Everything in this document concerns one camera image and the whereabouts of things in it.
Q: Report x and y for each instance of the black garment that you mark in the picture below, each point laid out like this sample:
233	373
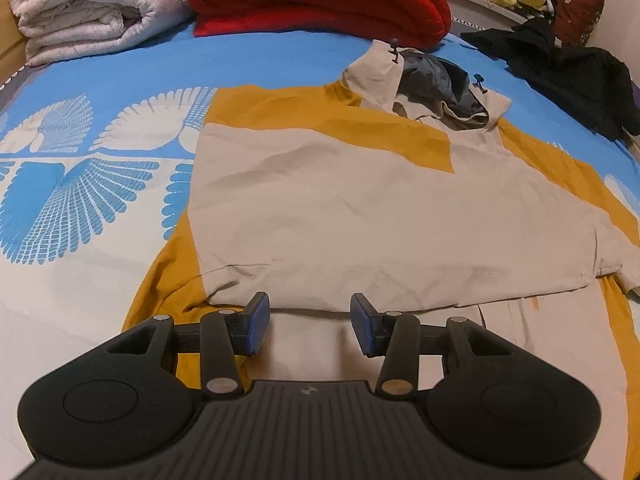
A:
565	67

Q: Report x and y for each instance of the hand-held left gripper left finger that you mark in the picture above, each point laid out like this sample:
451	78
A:
258	321

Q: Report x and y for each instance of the white headboard ledge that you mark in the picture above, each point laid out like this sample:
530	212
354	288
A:
475	5

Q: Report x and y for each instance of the white fleece blanket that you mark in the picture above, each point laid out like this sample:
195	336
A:
85	5

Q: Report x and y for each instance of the wooden bed frame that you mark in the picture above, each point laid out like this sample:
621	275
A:
10	40

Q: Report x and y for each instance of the dark red cushion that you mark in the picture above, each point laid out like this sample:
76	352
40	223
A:
575	10

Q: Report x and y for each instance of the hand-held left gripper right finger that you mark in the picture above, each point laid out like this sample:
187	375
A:
364	325

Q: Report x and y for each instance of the beige and yellow hooded jacket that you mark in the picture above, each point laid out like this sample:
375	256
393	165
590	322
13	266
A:
350	195

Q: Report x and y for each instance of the blue and white printed bedsheet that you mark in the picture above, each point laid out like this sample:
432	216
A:
85	170

